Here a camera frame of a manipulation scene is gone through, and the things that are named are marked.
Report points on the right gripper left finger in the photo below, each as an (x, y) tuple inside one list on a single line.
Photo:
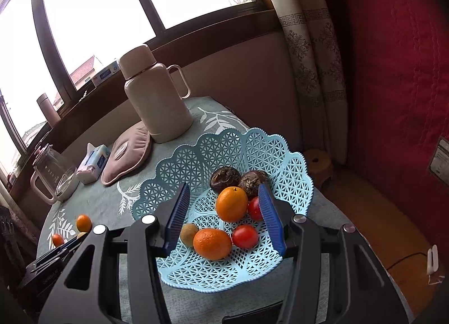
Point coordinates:
[(87, 290)]

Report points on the rough mandarin with stem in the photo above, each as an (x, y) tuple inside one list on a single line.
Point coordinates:
[(212, 244)]

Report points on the smooth orange kumquat large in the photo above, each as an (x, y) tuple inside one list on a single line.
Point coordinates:
[(83, 224)]

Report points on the red quilted bedding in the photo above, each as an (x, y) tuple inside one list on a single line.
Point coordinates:
[(400, 90)]

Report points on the yellow plastic stool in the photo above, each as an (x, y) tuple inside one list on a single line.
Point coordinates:
[(320, 166)]

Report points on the red cherry tomato large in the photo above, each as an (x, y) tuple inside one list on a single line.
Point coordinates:
[(253, 209)]

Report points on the smooth orange kumquat small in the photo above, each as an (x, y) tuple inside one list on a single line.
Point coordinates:
[(231, 204)]

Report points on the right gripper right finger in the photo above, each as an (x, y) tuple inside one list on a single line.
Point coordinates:
[(360, 290)]

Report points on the wall label plate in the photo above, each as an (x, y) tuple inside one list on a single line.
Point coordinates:
[(439, 165)]

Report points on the pink heating pad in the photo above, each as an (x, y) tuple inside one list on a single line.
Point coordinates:
[(128, 153)]

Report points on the tissue pack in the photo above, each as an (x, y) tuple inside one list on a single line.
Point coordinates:
[(92, 165)]

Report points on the dark passion fruit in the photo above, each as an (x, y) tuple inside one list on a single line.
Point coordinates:
[(223, 178), (250, 181)]

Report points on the white charger with cable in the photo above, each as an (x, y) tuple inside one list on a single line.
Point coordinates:
[(432, 264)]

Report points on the light blue plastic basket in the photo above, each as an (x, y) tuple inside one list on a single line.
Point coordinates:
[(253, 150)]

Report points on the pink tumbler on sill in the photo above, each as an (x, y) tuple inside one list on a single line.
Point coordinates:
[(48, 110)]

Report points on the cream thermos flask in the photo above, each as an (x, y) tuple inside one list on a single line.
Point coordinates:
[(152, 93)]

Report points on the glass kettle white handle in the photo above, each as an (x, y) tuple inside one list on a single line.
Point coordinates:
[(54, 178)]

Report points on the blue white box on sill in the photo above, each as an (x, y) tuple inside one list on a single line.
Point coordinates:
[(105, 73)]

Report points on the red cherry tomato small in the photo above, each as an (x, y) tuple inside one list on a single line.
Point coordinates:
[(245, 237)]

